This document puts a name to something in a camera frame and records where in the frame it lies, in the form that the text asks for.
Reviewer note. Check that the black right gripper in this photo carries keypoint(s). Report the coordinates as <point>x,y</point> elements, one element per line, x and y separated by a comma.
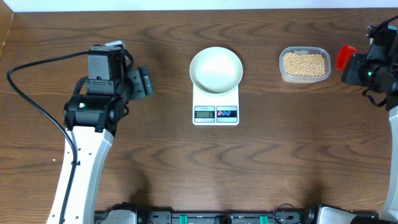
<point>351,74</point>

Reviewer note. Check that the clear plastic container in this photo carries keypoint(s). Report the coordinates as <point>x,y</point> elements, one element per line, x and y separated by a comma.
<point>304,51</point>

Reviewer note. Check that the white digital kitchen scale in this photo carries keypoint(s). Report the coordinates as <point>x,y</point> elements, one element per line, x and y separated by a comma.
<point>215,110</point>

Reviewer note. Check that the cream bowl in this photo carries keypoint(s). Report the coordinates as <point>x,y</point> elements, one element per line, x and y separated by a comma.
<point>216,70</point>

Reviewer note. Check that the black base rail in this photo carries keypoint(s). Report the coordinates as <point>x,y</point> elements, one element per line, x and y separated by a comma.
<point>284,213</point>

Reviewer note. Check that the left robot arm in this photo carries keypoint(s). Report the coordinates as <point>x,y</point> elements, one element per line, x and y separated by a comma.
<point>99,101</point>

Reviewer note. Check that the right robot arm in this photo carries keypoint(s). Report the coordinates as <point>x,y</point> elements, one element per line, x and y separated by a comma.
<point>377,72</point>

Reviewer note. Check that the soybeans in container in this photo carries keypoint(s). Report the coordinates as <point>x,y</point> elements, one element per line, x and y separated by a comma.
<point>310,65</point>

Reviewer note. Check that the red measuring scoop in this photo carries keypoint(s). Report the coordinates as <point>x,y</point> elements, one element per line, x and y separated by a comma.
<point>344,56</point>

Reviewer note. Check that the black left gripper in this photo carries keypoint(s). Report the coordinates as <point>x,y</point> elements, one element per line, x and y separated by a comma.
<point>141,81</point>

